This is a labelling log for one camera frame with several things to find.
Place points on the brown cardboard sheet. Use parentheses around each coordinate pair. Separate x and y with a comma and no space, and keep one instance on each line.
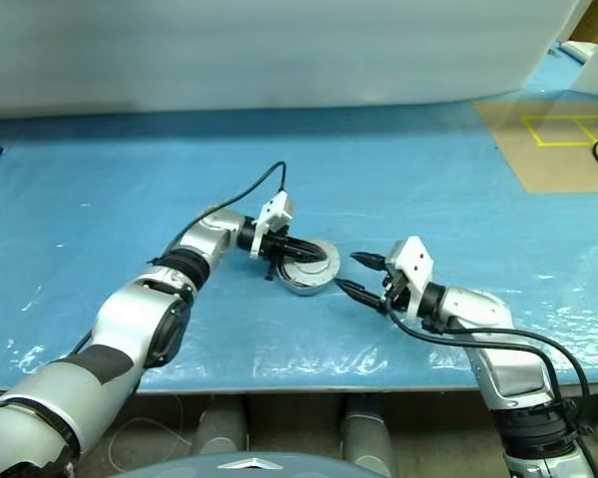
(553,164)

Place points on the silver motor rotor disc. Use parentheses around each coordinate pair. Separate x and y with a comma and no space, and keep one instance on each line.
(314,271)

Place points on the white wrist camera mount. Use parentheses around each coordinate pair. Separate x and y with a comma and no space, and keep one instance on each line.
(413,259)
(274,211)

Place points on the blue plastic table sheet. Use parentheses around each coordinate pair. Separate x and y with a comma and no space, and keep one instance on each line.
(329,338)

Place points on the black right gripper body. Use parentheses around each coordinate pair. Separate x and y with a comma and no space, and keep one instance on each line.
(396,294)

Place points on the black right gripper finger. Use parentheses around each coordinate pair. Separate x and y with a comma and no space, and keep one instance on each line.
(373,262)
(361,295)

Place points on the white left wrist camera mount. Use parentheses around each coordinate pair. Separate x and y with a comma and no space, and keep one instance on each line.
(274,211)

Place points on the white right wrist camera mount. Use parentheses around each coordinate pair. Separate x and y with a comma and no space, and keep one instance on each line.
(413,259)

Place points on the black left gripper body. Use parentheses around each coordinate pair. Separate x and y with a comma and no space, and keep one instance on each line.
(276,246)

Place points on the white flat item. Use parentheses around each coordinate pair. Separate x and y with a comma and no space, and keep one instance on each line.
(578,50)

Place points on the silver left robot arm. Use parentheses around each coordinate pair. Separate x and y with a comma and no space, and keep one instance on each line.
(129,318)

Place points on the white backdrop sheet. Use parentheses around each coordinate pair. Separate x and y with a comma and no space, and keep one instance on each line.
(229,50)

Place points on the grey rounded cylinder shape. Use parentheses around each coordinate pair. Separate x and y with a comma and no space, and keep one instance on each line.
(369,433)
(223,428)

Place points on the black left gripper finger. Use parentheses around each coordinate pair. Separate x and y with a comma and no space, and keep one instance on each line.
(306,254)
(306,244)

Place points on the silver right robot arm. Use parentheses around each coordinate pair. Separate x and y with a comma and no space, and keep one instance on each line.
(478,309)

